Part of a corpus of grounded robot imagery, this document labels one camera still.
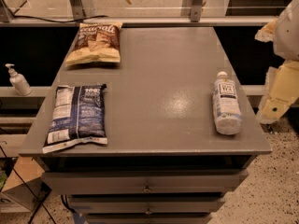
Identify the cardboard box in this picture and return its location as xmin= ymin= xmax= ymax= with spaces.
xmin=0 ymin=157 xmax=44 ymax=213

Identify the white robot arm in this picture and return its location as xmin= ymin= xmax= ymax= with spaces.
xmin=255 ymin=0 xmax=299 ymax=124

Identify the middle grey drawer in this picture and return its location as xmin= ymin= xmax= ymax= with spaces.
xmin=68 ymin=193 xmax=224 ymax=214

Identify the metal frame post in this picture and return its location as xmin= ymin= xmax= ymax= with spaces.
xmin=69 ymin=0 xmax=95 ymax=20
xmin=180 ymin=0 xmax=204 ymax=22

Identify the left metal frame post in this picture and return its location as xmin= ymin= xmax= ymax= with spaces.
xmin=69 ymin=0 xmax=95 ymax=20

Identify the white pump dispenser bottle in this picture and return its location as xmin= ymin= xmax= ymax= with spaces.
xmin=6 ymin=63 xmax=32 ymax=96

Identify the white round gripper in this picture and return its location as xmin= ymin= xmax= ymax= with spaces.
xmin=256 ymin=60 xmax=299 ymax=124

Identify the grey drawer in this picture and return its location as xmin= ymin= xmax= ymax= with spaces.
xmin=68 ymin=193 xmax=224 ymax=214
xmin=86 ymin=214 xmax=212 ymax=224
xmin=42 ymin=169 xmax=249 ymax=195

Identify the black cable on ledge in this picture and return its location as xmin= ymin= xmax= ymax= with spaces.
xmin=12 ymin=13 xmax=108 ymax=24

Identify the top grey drawer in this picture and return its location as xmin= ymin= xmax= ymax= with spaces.
xmin=42 ymin=169 xmax=249 ymax=195

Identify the bottom grey drawer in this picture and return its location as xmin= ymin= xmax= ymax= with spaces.
xmin=86 ymin=214 xmax=212 ymax=224

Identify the blue white snack bag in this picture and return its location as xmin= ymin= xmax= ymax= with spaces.
xmin=42 ymin=84 xmax=107 ymax=154

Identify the grey drawer cabinet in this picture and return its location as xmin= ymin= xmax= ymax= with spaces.
xmin=18 ymin=26 xmax=273 ymax=224

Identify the blue label plastic bottle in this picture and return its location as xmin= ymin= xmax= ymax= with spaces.
xmin=212 ymin=71 xmax=242 ymax=135

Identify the right metal frame post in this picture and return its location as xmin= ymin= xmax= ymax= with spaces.
xmin=180 ymin=0 xmax=204 ymax=22

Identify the brown sea salt chip bag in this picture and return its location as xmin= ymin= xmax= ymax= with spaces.
xmin=65 ymin=22 xmax=122 ymax=66

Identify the black cable on floor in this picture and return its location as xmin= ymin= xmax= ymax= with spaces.
xmin=0 ymin=145 xmax=59 ymax=224

